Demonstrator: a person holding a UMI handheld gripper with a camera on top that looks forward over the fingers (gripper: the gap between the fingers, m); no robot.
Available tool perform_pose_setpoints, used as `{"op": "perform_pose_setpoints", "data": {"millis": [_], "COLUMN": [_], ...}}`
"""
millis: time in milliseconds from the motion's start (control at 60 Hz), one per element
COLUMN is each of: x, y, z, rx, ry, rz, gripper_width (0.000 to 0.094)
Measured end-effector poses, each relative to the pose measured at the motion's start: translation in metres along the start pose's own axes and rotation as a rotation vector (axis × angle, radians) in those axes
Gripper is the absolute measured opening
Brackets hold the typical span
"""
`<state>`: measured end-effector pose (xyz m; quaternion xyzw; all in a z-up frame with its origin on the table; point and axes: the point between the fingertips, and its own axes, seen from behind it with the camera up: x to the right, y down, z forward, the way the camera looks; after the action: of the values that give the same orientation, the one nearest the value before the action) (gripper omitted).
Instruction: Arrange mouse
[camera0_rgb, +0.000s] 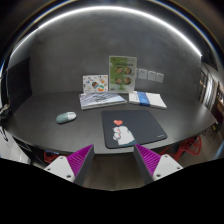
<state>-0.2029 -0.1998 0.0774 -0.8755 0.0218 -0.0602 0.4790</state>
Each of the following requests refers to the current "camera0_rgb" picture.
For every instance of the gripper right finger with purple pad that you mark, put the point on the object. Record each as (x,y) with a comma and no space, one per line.
(153,166)

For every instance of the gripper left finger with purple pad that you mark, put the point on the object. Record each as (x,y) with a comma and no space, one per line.
(73,167)

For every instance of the black mouse pad with cartoon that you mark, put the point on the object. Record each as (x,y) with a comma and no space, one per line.
(124,128)

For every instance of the green white computer mouse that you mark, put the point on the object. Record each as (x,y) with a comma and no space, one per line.
(65,117)

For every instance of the red chair left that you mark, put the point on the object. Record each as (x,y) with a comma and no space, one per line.
(49,157)

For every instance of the red chair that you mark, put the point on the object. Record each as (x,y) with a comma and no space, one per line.
(49,157)
(191,145)

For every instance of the red chair right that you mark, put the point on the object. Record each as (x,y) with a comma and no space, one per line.
(191,145)

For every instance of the white and blue book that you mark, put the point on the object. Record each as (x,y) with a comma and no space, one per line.
(147,99)

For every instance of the grey patterned book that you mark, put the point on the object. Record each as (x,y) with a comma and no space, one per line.
(96,100)

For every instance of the white sticker card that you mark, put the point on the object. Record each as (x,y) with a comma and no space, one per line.
(95,83)

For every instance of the green standing menu sign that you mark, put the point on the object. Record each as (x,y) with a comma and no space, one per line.
(122,71)

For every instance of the white wall socket right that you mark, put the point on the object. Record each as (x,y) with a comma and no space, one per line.
(160,77)

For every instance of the white wall socket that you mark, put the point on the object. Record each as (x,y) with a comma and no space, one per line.
(160,77)
(152,75)
(142,74)

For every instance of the white wall socket middle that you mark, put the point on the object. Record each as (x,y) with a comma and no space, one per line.
(152,75)

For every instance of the white wall socket left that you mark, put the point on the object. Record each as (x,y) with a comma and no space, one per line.
(142,74)

